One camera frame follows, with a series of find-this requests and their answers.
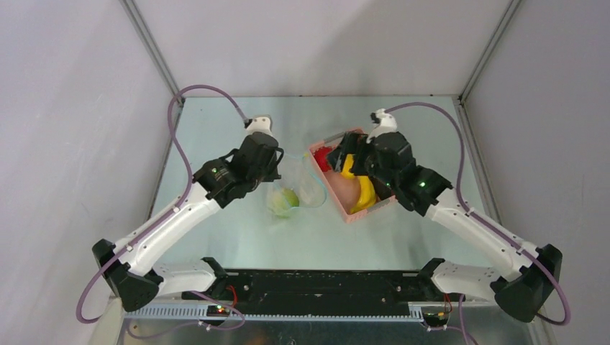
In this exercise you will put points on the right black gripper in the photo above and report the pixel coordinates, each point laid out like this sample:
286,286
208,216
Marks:
345,153

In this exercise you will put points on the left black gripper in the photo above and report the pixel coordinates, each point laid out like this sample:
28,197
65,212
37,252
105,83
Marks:
272,173

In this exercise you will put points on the green cabbage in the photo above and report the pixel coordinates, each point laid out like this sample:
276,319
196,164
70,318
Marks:
282,202

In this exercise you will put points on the clear zip top bag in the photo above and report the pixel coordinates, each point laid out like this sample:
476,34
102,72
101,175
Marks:
298,174

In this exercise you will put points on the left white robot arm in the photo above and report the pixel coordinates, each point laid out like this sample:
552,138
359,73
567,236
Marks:
132,269

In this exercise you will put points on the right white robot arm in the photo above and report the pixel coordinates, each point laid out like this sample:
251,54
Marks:
521,276

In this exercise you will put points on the yellow bell pepper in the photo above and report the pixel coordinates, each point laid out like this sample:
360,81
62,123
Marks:
346,171

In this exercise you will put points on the red tomato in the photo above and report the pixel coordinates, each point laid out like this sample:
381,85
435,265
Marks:
321,158

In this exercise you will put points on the pink plastic basket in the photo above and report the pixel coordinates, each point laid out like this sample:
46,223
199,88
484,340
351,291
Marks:
355,197

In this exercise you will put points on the yellow banana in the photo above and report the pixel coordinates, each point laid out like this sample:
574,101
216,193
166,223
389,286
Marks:
367,197

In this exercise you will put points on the left circuit board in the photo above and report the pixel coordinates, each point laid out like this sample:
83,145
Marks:
218,311

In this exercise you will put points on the circuit board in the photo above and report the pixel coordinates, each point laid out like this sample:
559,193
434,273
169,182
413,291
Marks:
435,321
218,311

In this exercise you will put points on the right circuit board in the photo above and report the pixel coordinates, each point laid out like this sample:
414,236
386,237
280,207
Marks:
435,321

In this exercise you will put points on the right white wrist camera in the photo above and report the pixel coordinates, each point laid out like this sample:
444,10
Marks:
383,122

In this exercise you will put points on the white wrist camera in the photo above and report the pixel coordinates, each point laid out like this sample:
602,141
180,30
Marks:
259,123
383,122

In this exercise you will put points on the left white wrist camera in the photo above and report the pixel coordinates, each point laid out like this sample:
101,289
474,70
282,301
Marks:
259,123

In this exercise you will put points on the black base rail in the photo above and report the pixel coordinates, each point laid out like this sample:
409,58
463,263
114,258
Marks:
325,292

